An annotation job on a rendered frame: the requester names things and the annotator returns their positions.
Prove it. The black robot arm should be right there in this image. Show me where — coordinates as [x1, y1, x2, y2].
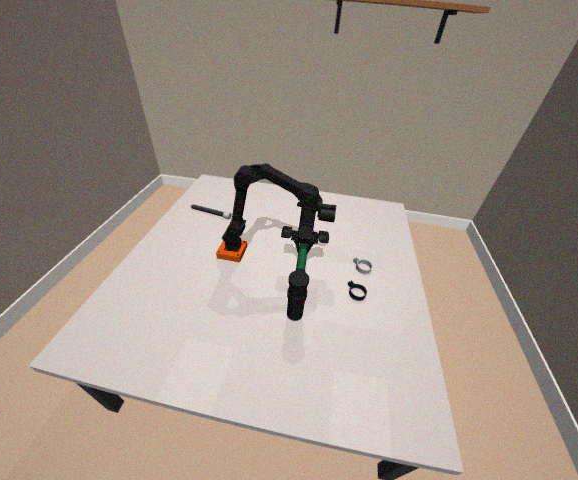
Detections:
[222, 163, 336, 252]

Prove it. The black ring clamp with two tabs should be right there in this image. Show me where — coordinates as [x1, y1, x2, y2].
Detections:
[348, 280, 368, 301]

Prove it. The green pipe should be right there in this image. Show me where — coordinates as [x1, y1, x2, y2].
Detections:
[296, 243, 308, 270]

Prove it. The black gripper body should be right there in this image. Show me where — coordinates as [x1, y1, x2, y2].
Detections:
[281, 218, 329, 243]

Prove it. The grey metal clamp band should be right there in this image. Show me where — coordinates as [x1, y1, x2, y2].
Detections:
[353, 257, 373, 274]

